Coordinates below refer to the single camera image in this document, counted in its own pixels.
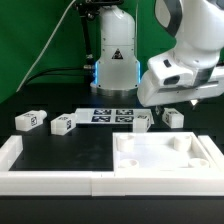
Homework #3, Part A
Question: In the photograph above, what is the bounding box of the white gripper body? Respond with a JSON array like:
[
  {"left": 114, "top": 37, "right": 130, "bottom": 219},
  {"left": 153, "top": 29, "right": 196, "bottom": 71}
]
[{"left": 137, "top": 68, "right": 224, "bottom": 107}]

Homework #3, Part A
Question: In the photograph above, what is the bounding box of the white square table top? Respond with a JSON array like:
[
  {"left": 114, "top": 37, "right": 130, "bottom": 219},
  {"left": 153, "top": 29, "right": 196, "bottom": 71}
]
[{"left": 113, "top": 132, "right": 213, "bottom": 171}]

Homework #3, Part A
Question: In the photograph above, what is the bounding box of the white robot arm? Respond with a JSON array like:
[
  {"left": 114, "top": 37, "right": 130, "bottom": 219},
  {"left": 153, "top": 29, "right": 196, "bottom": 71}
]
[{"left": 91, "top": 0, "right": 224, "bottom": 107}]

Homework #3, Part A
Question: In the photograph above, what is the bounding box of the white sheet with markers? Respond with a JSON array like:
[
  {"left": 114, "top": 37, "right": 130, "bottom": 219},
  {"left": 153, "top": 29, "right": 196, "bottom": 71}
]
[{"left": 75, "top": 108, "right": 154, "bottom": 124}]

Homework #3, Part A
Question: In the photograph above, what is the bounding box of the black stand pole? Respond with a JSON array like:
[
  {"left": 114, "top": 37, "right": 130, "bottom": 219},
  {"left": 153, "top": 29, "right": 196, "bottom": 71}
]
[{"left": 72, "top": 0, "right": 124, "bottom": 67}]

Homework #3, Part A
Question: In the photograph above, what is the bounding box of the white U-shaped fence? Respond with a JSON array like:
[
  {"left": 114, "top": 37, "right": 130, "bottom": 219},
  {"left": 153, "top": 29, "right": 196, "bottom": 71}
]
[{"left": 0, "top": 135, "right": 224, "bottom": 196}]

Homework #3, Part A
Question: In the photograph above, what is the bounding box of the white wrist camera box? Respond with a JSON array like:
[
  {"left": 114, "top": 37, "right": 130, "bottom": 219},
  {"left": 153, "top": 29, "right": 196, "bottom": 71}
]
[{"left": 148, "top": 50, "right": 195, "bottom": 87}]

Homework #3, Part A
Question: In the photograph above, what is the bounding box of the white cable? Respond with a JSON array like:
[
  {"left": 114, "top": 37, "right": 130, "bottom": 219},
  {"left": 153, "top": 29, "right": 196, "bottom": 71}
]
[{"left": 15, "top": 0, "right": 78, "bottom": 93}]

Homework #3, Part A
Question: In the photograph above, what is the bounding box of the black cable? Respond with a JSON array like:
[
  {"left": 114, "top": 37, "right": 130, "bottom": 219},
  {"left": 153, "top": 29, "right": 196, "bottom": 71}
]
[{"left": 18, "top": 67, "right": 94, "bottom": 93}]

